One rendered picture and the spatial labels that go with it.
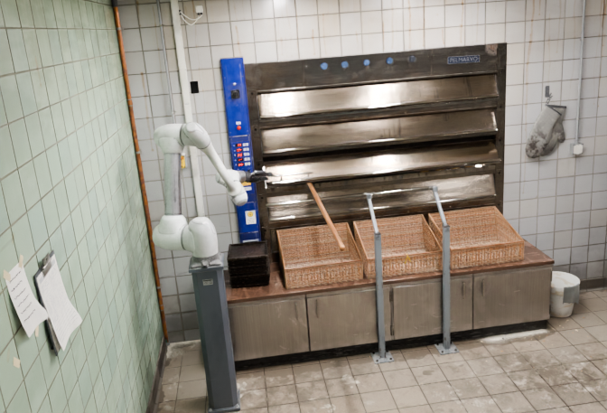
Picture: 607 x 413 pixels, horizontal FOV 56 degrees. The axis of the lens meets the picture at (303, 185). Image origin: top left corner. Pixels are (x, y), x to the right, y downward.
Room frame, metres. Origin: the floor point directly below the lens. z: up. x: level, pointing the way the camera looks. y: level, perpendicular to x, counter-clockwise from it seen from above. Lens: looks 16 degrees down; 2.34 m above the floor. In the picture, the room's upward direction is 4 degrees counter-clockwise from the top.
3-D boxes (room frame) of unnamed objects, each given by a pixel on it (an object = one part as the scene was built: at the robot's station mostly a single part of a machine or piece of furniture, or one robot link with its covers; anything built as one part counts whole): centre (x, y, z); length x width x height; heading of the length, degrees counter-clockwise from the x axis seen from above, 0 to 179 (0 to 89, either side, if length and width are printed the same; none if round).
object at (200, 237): (3.23, 0.63, 1.17); 0.18 x 0.16 x 0.22; 75
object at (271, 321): (3.92, -0.53, 0.29); 2.42 x 0.56 x 0.58; 96
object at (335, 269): (3.90, -0.07, 0.72); 0.56 x 0.49 x 0.28; 97
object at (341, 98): (4.22, -0.61, 1.80); 1.79 x 0.11 x 0.19; 96
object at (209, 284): (3.23, 0.62, 0.50); 0.21 x 0.21 x 1.00; 6
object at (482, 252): (4.02, -1.25, 0.72); 0.56 x 0.49 x 0.28; 97
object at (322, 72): (4.25, -0.61, 1.99); 1.80 x 0.08 x 0.21; 96
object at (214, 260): (3.21, 0.62, 1.03); 0.22 x 0.18 x 0.06; 6
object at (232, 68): (5.03, 0.53, 1.07); 1.93 x 0.16 x 2.15; 6
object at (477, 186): (4.22, -0.61, 1.02); 1.79 x 0.11 x 0.19; 96
